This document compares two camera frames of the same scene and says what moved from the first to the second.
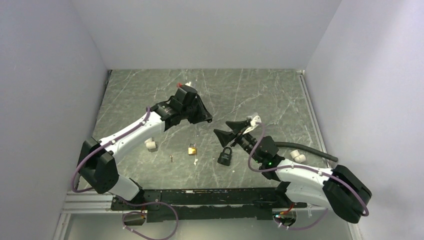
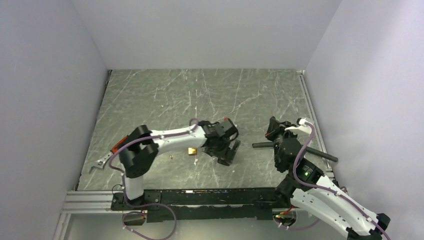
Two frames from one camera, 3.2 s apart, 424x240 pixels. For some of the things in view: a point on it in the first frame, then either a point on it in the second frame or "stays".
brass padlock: [192, 149] stays
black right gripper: [226, 137] → [276, 127]
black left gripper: [203, 115] → [234, 148]
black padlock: [225, 159] stays
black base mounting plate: [164, 205] stays
